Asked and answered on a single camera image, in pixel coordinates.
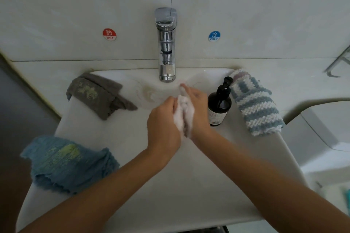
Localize person's right hand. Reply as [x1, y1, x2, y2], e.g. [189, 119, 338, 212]
[179, 83, 217, 145]

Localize person's left hand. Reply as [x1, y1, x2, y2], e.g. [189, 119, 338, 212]
[146, 96, 184, 166]

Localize brown cloth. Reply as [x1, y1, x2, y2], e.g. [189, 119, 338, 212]
[173, 94, 195, 138]

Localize pink white striped cloth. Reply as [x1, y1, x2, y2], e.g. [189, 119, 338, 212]
[230, 68, 251, 78]

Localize white ceramic sink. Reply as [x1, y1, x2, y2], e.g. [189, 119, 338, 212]
[15, 67, 310, 233]

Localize blue stained cloth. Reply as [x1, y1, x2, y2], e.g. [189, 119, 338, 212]
[20, 135, 120, 195]

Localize person's right forearm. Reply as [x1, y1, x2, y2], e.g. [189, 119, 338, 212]
[196, 129, 350, 233]

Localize person's left forearm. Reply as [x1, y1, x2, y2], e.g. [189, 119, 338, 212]
[19, 151, 170, 233]

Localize black pump soap bottle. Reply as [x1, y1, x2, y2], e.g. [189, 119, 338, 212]
[207, 76, 234, 127]

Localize chrome faucet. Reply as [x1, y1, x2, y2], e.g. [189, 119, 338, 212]
[153, 7, 178, 83]

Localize blue round sticker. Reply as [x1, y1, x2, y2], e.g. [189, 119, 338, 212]
[208, 30, 222, 42]

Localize gray patterned trousers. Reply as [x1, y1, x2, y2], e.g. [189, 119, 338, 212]
[175, 226, 229, 233]

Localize red round sticker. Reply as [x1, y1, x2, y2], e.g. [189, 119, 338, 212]
[102, 28, 118, 42]

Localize white toilet tank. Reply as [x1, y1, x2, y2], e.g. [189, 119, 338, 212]
[281, 100, 350, 184]

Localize white toilet lid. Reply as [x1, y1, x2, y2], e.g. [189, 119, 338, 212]
[323, 183, 350, 225]

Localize metal wall shelf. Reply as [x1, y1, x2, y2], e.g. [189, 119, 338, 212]
[326, 46, 350, 78]

